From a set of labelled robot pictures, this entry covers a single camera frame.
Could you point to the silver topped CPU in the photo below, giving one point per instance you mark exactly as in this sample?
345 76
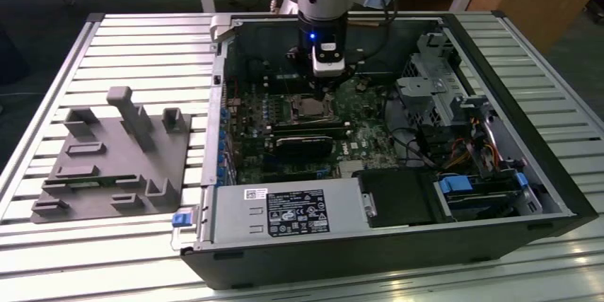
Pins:
311 107

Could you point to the black RAM slot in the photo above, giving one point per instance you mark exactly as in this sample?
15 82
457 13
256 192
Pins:
292 81
311 126
311 133
292 88

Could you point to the CPU socket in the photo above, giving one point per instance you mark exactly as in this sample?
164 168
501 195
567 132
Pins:
325 117

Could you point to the grey case release latch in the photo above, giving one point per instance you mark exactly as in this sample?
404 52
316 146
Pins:
221 28

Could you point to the grey metal drive cage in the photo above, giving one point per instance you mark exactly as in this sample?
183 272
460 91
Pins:
424 93

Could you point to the green motherboard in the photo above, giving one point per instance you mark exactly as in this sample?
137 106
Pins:
368 132

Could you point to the black graphics card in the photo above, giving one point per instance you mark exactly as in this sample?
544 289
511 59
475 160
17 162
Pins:
304 146

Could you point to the silver chipset heatsink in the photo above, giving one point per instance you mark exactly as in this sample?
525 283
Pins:
351 167

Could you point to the black disk bay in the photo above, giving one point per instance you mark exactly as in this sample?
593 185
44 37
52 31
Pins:
401 196

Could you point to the blue disk carrier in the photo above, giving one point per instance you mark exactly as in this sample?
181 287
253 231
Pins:
455 185

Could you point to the grey power supply unit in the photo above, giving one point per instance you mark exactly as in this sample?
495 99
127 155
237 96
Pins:
236 217

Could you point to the grey parts rack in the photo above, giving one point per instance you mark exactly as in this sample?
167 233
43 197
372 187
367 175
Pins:
108 160

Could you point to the small blue clip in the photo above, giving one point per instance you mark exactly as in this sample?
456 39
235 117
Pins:
520 180

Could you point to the blue case latch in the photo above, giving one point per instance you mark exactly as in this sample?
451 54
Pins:
183 219

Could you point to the black open PC case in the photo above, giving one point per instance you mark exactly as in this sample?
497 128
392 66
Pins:
329 266

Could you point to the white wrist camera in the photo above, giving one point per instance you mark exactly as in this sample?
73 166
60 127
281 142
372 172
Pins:
328 63

